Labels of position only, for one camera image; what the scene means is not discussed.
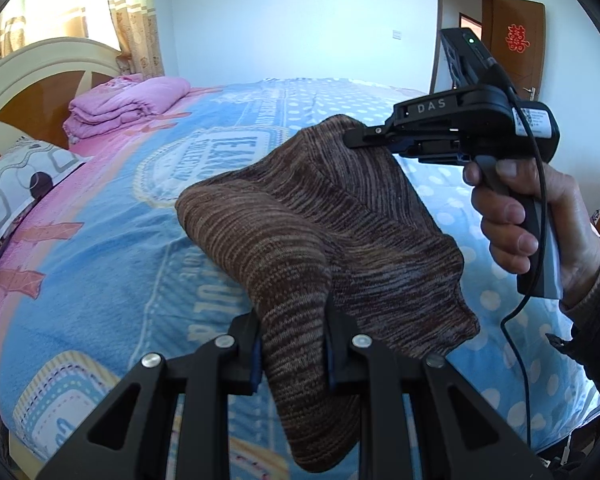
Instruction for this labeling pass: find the brown knit sweater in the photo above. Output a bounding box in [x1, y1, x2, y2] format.
[175, 115, 479, 474]

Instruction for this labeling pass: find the right hand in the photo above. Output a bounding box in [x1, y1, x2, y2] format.
[464, 159, 600, 308]

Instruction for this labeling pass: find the red paper door decoration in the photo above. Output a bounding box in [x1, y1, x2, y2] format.
[505, 24, 531, 54]

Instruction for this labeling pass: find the brown wooden door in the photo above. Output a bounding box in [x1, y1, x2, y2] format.
[491, 0, 546, 101]

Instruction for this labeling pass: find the blue patterned bed sheet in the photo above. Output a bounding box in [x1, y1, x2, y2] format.
[0, 78, 600, 460]

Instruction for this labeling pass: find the folded pink quilt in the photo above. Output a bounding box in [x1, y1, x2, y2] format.
[62, 74, 192, 143]

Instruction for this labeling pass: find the white patterned pillow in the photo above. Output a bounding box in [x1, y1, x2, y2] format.
[0, 139, 90, 241]

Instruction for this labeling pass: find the yellow window curtain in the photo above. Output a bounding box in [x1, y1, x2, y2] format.
[0, 0, 164, 77]

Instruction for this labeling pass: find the cream wooden headboard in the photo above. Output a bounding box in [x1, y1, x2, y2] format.
[0, 37, 120, 157]

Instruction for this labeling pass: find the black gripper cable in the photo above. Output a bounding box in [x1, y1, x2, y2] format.
[484, 54, 552, 451]

